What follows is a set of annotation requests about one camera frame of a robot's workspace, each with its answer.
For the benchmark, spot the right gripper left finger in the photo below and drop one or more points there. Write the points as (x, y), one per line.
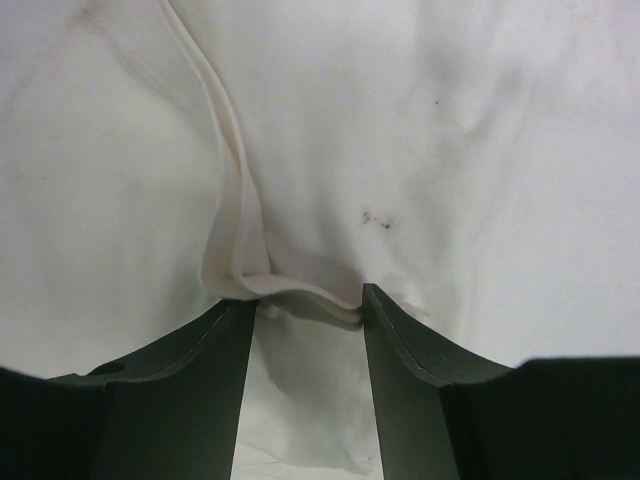
(169, 410)

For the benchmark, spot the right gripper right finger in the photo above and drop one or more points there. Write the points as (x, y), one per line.
(443, 412)

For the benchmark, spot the white t shirt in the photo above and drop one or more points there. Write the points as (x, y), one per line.
(478, 160)

